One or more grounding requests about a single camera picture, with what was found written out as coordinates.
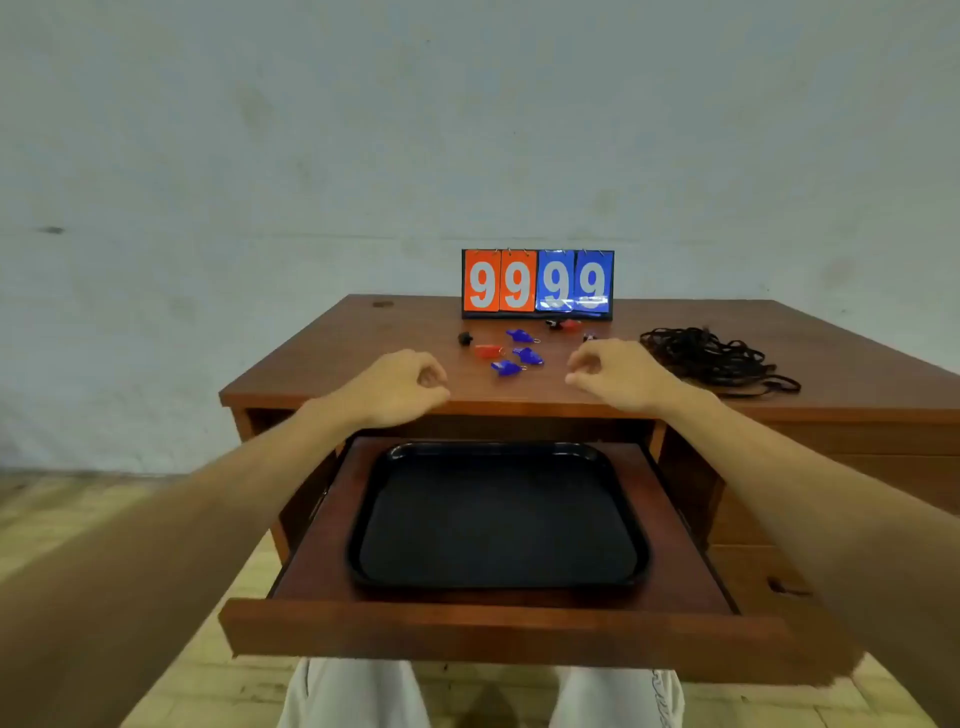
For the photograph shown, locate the person's right hand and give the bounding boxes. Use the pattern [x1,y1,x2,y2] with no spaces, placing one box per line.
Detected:
[563,338,678,418]

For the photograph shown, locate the person's left hand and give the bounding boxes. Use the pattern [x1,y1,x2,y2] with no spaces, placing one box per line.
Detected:
[337,348,453,431]

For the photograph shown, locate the tangle of black lanyards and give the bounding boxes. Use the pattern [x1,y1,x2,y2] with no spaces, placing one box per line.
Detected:
[638,326,802,397]

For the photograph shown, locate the black plastic tray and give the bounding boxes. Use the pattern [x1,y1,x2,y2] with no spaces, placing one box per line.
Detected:
[346,440,652,591]

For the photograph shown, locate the pull-out wooden desk shelf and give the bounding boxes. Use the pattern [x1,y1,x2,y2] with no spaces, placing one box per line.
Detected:
[218,434,864,688]

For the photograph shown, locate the person's left forearm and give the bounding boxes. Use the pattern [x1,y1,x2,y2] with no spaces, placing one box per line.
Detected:
[0,393,376,728]

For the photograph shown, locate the person's right forearm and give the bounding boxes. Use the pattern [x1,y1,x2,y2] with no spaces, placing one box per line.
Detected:
[652,378,960,728]

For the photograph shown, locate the wooden side drawer with keyhole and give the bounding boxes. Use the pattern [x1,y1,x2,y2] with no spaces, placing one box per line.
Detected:
[707,543,826,624]

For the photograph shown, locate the brown wooden desk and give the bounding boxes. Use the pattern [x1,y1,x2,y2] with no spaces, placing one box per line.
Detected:
[218,293,960,676]

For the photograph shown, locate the orange and blue flip scoreboard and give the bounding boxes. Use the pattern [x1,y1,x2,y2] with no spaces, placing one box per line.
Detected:
[460,248,616,322]

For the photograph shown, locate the white trousers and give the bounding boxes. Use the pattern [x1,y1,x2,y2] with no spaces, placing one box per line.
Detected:
[277,658,685,728]

